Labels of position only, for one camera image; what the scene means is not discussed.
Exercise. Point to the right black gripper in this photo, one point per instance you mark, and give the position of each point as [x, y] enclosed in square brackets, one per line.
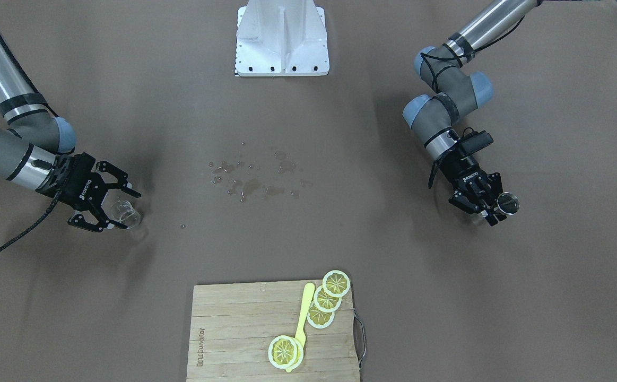
[76, 184]

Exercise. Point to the yellow plastic spoon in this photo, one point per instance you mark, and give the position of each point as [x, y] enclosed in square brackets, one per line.
[300, 334]

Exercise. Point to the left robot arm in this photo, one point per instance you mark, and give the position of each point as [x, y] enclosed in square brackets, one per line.
[455, 95]

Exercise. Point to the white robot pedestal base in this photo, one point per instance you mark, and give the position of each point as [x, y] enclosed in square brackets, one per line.
[281, 38]

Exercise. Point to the steel jigger measuring cup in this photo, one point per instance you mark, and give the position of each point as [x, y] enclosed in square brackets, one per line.
[507, 204]

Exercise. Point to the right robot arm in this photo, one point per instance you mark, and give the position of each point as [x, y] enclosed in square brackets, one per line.
[37, 152]

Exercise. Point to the bamboo cutting board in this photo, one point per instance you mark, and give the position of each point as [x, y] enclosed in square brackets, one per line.
[232, 326]

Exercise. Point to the spilled liquid puddle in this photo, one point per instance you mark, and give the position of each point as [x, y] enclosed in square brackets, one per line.
[243, 183]

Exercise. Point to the lemon slice on spoon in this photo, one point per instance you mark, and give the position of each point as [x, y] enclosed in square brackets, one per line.
[285, 352]

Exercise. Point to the clear glass shaker cup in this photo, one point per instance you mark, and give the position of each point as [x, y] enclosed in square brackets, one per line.
[123, 212]

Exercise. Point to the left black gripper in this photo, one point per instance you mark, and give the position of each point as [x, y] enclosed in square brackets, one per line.
[466, 168]

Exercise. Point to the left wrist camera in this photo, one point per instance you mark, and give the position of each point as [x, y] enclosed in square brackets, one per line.
[473, 142]

